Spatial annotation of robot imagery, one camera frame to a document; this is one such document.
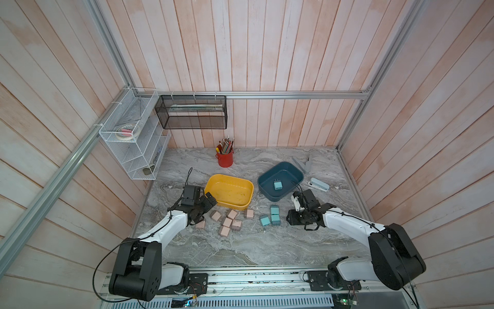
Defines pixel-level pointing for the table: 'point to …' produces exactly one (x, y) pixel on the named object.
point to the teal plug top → (274, 210)
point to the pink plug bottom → (225, 230)
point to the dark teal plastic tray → (289, 175)
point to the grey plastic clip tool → (307, 165)
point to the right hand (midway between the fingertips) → (290, 216)
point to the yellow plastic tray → (229, 192)
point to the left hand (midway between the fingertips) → (210, 206)
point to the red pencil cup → (225, 160)
